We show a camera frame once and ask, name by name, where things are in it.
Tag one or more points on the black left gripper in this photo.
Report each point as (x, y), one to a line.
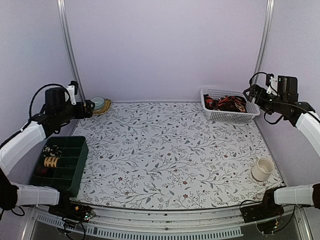
(82, 113)

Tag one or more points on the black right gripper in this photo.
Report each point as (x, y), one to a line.
(260, 100)

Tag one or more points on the red black striped tie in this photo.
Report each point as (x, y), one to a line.
(214, 104)

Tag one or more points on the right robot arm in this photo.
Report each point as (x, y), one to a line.
(307, 122)

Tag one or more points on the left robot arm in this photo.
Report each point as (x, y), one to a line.
(12, 150)

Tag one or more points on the light blue bowl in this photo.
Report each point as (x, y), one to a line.
(98, 101)

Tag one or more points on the yellow woven coaster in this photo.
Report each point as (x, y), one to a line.
(104, 109)

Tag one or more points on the brown patterned tie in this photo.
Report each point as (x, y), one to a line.
(232, 106)

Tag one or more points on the white perforated plastic basket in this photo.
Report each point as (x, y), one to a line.
(228, 117)

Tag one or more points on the black floral rolled tie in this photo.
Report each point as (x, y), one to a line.
(52, 151)

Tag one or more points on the tan patterned rolled tie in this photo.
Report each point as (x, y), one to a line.
(51, 161)

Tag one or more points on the dark green divided organizer box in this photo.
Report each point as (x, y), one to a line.
(68, 173)

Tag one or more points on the dark red rolled tie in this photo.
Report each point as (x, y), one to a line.
(46, 172)

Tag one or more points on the white ceramic mug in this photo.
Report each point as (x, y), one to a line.
(262, 169)

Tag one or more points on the floral patterned table mat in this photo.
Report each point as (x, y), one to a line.
(168, 156)

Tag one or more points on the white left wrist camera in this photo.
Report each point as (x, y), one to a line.
(72, 89)

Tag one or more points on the right aluminium frame post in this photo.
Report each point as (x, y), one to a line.
(268, 18)

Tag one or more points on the aluminium frame post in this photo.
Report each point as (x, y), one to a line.
(268, 18)
(61, 6)

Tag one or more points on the left aluminium frame post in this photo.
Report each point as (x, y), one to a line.
(61, 6)

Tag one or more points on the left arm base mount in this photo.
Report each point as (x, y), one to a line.
(73, 215)

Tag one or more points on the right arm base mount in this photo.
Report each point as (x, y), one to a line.
(268, 216)

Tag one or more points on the slotted aluminium front rail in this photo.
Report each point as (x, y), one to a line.
(204, 224)

